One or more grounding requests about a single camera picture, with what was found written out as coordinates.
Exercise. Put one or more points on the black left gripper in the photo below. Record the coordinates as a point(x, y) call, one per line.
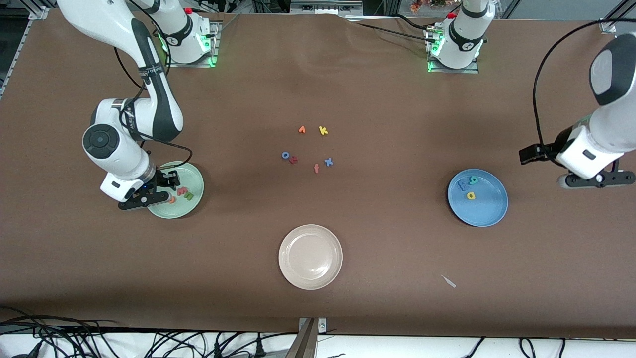
point(546, 150)

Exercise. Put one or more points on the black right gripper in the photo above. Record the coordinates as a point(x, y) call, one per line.
point(161, 179)

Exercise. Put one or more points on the red foam letter w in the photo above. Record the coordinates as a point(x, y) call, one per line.
point(182, 190)

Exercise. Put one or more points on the blue foam letter m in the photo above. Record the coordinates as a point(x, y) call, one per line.
point(463, 187)

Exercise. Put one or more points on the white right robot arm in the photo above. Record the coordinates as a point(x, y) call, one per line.
point(102, 141)

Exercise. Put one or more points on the pale green plate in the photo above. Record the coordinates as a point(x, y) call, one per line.
point(194, 174)

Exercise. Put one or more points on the blue plate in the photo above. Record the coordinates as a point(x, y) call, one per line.
point(489, 206)

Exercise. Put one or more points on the small grey paper scrap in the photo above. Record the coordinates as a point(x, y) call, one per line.
point(448, 281)

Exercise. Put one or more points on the beige plate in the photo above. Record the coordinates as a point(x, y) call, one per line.
point(310, 257)

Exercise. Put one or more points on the brown paper table cover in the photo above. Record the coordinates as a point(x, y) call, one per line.
point(318, 89)

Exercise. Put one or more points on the orange artificial flowers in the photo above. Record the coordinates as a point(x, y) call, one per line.
point(427, 5)

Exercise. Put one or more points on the black power plug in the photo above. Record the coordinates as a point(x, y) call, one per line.
point(258, 349)

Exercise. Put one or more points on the dark metal bar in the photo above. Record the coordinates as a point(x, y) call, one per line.
point(303, 345)

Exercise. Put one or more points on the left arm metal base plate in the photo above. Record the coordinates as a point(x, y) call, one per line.
point(472, 70)

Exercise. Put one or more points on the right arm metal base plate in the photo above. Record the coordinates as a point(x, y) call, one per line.
point(211, 57)

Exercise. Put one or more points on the aluminium frame profile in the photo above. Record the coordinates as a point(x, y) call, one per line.
point(39, 13)
point(613, 22)

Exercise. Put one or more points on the silver metal bracket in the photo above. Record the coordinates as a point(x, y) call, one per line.
point(323, 325)

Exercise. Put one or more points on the grey metal rail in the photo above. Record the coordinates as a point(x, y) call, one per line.
point(325, 7)

